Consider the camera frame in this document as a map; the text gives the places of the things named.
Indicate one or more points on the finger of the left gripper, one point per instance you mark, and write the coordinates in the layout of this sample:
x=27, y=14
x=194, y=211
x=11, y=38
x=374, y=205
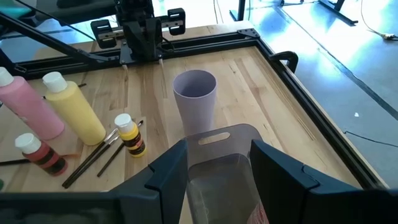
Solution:
x=134, y=40
x=153, y=39

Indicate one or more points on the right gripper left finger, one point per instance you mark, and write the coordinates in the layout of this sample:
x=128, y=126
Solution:
x=140, y=205

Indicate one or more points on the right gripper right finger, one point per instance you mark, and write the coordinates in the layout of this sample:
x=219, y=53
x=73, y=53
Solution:
x=295, y=199

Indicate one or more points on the small yellow paint bottle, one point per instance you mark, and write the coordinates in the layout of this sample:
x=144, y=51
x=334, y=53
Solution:
x=132, y=140

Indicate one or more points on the large yellow paint bottle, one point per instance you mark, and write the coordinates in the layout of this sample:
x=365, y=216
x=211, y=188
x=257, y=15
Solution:
x=76, y=115

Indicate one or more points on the small red paint bottle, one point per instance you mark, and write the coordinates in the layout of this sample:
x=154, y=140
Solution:
x=43, y=157

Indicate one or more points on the lilac plastic cup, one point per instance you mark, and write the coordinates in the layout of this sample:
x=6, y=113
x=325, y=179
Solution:
x=194, y=105

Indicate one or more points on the grey translucent plastic bin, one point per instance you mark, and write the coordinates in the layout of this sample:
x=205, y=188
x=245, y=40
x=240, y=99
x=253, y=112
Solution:
x=217, y=174

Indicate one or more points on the black floor stand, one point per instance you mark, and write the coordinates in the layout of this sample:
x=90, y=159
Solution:
x=339, y=14
x=237, y=11

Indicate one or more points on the white paper scrap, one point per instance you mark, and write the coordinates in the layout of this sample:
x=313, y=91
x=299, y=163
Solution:
x=356, y=114

